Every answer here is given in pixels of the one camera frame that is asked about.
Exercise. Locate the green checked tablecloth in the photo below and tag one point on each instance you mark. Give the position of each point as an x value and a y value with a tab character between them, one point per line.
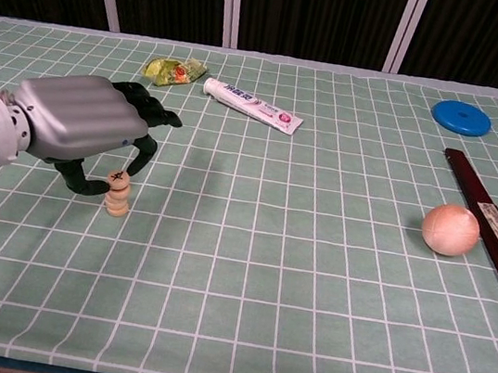
265	268

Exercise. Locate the green crumpled snack packet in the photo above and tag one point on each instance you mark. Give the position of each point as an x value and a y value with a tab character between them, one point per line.
168	71

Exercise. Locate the blue plastic disc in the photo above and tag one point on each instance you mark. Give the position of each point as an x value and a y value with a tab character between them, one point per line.
447	117

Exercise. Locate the dark brown long box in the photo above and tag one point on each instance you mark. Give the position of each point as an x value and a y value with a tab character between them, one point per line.
466	179

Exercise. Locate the peach-coloured wooden ball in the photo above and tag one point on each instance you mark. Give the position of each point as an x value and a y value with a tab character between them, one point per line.
451	231

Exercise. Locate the white toothpaste tube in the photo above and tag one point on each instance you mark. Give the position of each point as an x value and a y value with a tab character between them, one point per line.
243	99

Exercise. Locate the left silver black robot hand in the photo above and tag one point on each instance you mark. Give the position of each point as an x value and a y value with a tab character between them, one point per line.
81	117

